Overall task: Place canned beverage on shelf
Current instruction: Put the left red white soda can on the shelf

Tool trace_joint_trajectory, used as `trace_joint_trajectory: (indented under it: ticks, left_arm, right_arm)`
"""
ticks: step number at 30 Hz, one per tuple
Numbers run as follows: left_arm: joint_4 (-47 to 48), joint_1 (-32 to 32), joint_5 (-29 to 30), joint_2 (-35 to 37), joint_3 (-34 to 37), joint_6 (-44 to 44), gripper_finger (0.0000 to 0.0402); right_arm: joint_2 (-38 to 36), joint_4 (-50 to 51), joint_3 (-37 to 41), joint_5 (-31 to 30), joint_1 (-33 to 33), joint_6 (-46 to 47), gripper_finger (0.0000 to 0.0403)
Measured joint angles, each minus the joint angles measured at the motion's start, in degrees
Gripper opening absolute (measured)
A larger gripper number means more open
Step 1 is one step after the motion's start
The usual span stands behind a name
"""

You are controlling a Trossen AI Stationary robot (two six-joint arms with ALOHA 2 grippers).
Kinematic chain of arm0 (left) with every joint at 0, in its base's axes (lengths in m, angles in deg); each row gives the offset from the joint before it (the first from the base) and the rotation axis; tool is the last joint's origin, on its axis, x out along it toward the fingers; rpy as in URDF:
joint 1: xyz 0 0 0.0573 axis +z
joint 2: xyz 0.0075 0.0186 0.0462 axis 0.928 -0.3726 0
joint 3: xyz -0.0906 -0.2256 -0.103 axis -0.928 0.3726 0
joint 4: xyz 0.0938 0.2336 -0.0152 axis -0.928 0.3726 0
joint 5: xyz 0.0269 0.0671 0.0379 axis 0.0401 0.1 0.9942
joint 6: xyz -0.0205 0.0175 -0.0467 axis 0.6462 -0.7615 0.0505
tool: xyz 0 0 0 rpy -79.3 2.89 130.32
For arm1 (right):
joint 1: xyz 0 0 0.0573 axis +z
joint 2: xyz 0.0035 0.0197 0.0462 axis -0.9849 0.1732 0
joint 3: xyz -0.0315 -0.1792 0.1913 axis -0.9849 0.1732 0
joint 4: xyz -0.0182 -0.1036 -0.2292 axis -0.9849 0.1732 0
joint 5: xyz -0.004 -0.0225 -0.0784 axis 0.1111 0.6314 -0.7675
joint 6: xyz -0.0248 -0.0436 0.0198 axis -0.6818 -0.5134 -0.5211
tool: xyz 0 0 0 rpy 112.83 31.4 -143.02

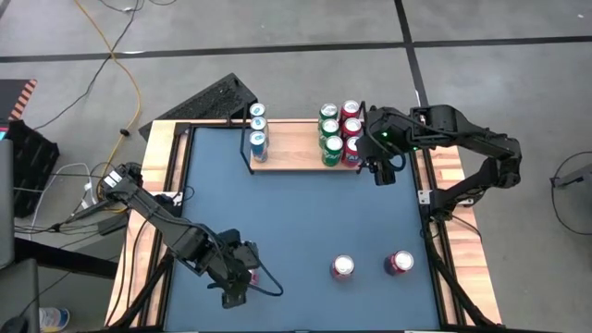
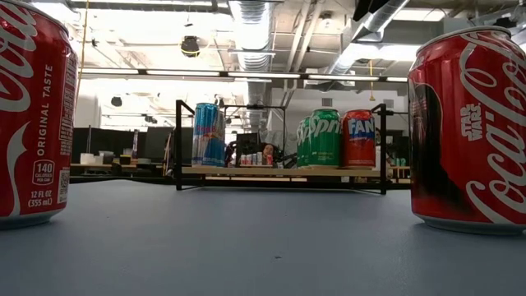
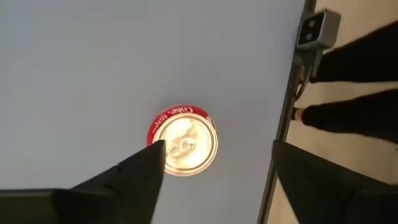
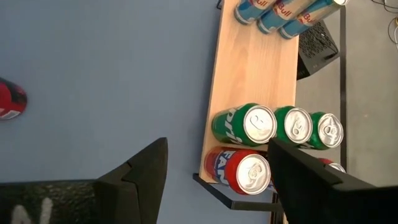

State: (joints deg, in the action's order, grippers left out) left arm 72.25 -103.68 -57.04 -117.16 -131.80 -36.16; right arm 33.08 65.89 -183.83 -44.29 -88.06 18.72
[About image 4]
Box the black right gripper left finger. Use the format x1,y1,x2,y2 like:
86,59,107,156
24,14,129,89
95,137,169,224

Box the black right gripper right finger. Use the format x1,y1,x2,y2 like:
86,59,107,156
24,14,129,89
267,137,343,224

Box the red soda can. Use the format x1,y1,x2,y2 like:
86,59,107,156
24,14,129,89
317,157,346,174

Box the green Sprite can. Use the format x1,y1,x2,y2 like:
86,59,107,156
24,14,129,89
273,105,314,146
211,102,278,147
306,111,345,151

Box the red Star Wars Coca-Cola can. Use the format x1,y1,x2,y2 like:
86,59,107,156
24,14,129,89
0,77,28,121

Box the blue sugarfree Red Bull can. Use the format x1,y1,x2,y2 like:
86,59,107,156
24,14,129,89
278,0,351,40
234,0,277,26
256,0,315,35

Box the blue table mat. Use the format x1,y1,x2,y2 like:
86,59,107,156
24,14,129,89
0,0,280,224

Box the wooden shelf with black frame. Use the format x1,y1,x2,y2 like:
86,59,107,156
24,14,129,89
192,0,348,224

